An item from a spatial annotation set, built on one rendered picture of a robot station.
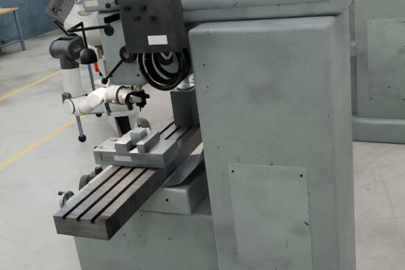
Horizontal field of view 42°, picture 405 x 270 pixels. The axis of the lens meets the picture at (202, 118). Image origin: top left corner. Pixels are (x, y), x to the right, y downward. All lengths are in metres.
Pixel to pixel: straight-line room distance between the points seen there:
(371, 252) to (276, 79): 1.74
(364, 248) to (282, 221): 1.37
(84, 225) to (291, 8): 1.07
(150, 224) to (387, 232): 1.66
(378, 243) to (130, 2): 2.22
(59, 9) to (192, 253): 1.33
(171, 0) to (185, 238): 1.08
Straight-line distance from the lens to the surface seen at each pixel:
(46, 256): 3.71
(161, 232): 2.38
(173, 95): 2.64
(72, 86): 2.66
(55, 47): 2.68
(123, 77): 2.20
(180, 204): 2.24
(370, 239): 3.42
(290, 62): 1.77
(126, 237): 2.49
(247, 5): 1.90
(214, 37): 1.83
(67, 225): 2.03
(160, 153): 2.21
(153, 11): 1.75
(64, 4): 2.73
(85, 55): 2.27
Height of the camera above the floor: 1.88
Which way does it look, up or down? 20 degrees down
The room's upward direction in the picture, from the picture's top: 7 degrees counter-clockwise
